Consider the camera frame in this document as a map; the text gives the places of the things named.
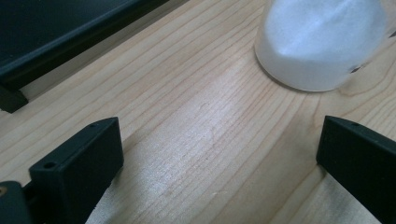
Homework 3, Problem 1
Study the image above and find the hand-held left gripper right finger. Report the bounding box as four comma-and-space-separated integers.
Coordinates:
316, 115, 396, 224

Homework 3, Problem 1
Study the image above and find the glass jar with white powder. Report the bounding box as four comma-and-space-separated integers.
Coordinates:
253, 0, 396, 93

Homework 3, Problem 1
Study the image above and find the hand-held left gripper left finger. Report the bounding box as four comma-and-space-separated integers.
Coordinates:
28, 117, 125, 224

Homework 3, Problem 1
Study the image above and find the black metal two-tier rack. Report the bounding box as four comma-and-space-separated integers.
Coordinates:
0, 0, 171, 115

